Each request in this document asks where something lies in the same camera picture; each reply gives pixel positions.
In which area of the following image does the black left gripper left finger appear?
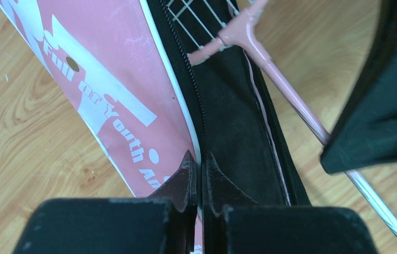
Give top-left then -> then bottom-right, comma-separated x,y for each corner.
14,152 -> 198,253

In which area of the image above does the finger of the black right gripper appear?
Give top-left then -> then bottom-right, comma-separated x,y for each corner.
320,1 -> 397,174

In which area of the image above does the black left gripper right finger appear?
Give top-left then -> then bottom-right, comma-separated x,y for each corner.
201,153 -> 377,253

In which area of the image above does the pink racket cover bag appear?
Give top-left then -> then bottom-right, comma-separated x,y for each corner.
0,1 -> 310,253

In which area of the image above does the pink badminton racket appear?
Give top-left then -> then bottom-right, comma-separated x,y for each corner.
165,1 -> 397,237

